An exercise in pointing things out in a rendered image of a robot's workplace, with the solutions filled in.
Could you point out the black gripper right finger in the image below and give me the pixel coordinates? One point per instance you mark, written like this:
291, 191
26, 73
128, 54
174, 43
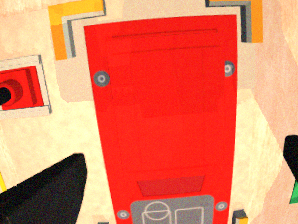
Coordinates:
290, 154

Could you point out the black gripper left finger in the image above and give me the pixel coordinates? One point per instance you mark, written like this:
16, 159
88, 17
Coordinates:
53, 196

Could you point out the green flat rectangle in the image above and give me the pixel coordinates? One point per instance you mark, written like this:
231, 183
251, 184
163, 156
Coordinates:
294, 195

